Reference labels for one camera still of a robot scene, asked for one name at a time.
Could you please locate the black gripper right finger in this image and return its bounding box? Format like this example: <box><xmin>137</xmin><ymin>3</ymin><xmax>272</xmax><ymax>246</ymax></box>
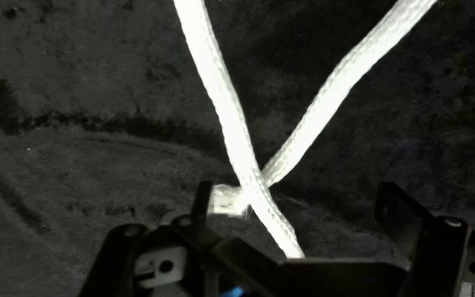
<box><xmin>375</xmin><ymin>181</ymin><xmax>436</xmax><ymax>264</ymax></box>

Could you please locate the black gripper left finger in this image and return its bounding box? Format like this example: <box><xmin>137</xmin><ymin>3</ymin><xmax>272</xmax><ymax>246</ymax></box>
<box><xmin>191</xmin><ymin>180</ymin><xmax>213</xmax><ymax>222</ymax></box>

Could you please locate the white rope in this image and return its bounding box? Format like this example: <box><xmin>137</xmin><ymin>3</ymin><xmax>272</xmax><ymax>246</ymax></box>
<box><xmin>172</xmin><ymin>0</ymin><xmax>441</xmax><ymax>260</ymax></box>

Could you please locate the black table cloth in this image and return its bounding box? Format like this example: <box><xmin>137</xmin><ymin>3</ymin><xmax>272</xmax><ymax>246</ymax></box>
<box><xmin>0</xmin><ymin>0</ymin><xmax>475</xmax><ymax>297</ymax></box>

